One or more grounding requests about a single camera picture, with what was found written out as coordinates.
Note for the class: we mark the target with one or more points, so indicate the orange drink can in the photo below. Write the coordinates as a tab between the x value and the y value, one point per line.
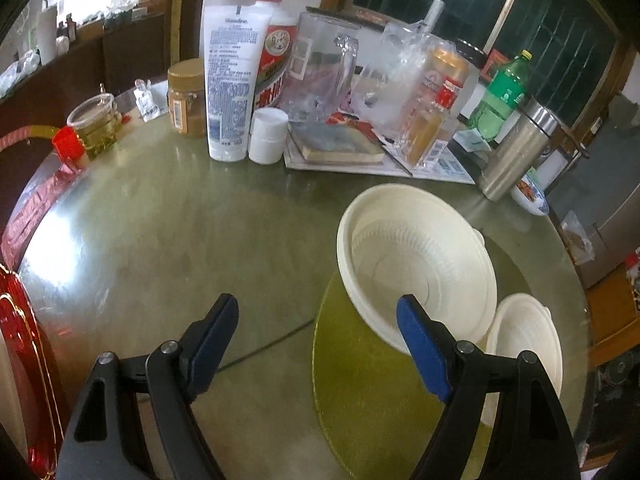
445	70

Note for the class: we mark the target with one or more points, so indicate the stainless steel thermos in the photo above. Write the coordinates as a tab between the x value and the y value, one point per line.
510	160

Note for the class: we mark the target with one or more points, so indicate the small sauce bottle red cap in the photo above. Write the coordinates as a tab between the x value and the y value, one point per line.
430	135

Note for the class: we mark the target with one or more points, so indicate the white disposable bowl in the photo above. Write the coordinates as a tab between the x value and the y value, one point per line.
525	330
425	260

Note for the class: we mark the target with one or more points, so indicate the grey hardcover book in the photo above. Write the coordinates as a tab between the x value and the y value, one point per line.
335	140

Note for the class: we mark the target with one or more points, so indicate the red box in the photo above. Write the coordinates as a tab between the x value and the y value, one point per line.
494	65

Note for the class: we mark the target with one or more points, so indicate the white lotion tube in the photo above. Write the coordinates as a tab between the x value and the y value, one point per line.
230	75

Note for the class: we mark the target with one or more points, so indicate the green soda bottle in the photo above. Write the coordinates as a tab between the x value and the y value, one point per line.
500	95

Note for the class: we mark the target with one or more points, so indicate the red tissue pack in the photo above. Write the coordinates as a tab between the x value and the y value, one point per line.
30	215

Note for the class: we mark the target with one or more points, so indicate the white liquor bottle red cap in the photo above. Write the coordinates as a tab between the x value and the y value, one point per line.
277	45

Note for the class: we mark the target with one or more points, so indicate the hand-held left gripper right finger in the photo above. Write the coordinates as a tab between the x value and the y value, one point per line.
425	350

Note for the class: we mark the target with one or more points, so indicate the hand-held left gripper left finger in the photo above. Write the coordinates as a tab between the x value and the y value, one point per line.
212	345

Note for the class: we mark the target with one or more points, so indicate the dark window wooden frame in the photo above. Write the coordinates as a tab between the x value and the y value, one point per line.
550	25

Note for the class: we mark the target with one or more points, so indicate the multicoloured hula hoop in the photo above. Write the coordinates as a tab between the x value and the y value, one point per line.
20	136

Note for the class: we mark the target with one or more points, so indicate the red glass plate white sticker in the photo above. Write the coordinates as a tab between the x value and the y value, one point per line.
40	385

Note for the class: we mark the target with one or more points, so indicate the white plastic roll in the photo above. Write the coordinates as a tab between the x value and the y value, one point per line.
434	14

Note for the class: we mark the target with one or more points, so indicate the peanut butter jar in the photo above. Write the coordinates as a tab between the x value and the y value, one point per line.
187	105

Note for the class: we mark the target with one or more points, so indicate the white pink green tumbler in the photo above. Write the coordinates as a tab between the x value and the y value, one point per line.
47	35

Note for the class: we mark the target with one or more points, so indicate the clear plastic cup of tea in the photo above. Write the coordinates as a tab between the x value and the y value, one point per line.
97	135

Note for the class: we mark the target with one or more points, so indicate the small clear glass bottle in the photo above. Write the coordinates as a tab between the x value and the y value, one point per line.
146	102

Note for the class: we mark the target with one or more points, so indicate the clear glass mug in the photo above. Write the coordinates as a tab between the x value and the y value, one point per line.
315	70

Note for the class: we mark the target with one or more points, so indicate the small white pill bottle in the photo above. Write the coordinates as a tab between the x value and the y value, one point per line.
267	140

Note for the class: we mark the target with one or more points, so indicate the round golden turntable base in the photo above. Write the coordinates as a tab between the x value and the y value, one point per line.
360	400

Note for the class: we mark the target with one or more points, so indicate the red plastic cup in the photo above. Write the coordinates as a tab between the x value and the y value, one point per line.
67	145

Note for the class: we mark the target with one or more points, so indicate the dark wooden cabinet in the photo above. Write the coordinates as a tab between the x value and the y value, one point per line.
125	55

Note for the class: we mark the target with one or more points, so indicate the small patterned dish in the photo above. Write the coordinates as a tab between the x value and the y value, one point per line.
532	195

